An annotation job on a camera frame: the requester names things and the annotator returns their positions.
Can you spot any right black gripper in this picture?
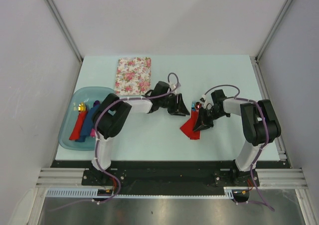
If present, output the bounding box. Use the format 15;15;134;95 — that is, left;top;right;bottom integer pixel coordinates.
192;107;227;132

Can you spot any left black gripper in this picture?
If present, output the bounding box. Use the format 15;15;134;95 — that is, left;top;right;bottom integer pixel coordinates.
159;94;190;117

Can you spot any blue fork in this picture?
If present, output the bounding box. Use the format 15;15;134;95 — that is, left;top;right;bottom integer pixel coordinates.
191;101;196;111

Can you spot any red paper napkin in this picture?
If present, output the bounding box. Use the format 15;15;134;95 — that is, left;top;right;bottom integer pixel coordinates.
180;110;200;140

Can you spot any blue handled spoon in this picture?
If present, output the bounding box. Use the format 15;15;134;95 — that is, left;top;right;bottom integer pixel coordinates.
195;102;203;111

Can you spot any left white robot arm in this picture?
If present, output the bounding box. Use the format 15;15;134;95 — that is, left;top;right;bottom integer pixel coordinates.
92;81;190;185

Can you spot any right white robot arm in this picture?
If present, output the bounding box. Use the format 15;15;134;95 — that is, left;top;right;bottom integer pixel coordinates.
192;89;281;186

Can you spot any pink rolled napkin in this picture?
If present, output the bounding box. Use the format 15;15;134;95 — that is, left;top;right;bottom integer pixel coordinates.
90;128;95;138

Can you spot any blue rolled napkin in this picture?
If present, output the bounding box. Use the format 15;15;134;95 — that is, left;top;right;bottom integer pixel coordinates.
76;100;100;142

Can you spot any floral pattern tray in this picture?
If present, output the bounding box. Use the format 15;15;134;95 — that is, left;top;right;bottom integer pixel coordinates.
114;57;152;96

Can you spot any teal plastic bin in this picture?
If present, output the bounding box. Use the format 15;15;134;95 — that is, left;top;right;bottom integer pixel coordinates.
59;87;114;151

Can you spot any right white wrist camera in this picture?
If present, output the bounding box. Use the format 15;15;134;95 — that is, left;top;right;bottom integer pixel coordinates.
200;94;211;109

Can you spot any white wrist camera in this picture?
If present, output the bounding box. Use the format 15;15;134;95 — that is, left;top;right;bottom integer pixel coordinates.
169;83;180;95
200;94;211;109

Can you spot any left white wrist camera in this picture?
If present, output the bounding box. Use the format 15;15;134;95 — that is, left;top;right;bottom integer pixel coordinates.
169;83;180;95

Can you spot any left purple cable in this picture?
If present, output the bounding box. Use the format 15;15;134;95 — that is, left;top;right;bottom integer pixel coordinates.
48;72;181;212

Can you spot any purple cable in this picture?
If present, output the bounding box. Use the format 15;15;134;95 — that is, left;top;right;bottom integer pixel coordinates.
204;84;275;212
48;72;181;212

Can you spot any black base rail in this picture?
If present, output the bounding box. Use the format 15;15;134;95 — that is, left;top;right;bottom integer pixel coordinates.
50;160;265;196

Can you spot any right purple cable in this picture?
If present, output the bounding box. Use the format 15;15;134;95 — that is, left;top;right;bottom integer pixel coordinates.
204;84;275;212

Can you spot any light blue cable duct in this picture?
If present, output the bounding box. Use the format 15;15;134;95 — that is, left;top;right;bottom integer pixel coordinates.
45;188;233;199

